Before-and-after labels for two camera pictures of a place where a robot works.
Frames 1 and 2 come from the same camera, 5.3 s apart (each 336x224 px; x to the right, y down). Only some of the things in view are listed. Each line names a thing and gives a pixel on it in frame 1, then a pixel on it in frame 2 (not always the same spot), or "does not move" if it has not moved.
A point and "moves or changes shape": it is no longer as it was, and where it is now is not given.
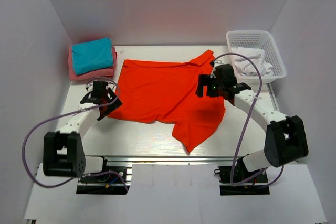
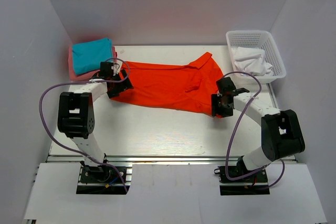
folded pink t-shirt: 106,72 does not move
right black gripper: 205,80 to 216,109
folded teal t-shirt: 92,55 does not move
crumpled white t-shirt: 244,66 does not move
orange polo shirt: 165,92 moves or changes shape
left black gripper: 113,106 to 124,85
